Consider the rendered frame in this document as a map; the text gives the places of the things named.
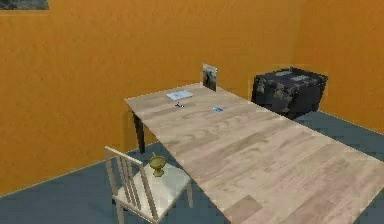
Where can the dark framed wall picture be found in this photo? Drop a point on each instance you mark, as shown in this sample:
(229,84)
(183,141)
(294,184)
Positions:
(23,4)

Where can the white slatted chair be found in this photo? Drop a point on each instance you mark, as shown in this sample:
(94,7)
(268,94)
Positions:
(160,193)

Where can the black box-shaped cabinet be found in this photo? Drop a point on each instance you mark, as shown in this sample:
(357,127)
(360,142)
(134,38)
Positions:
(289,91)

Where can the small blue card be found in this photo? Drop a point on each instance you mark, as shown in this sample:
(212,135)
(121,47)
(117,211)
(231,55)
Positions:
(218,109)

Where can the light wooden table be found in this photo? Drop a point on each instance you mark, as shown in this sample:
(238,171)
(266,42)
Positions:
(253,153)

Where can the small dark pen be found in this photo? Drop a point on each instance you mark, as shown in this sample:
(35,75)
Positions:
(180,105)

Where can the standing photo frame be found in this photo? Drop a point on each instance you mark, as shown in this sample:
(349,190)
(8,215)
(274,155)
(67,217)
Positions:
(209,77)

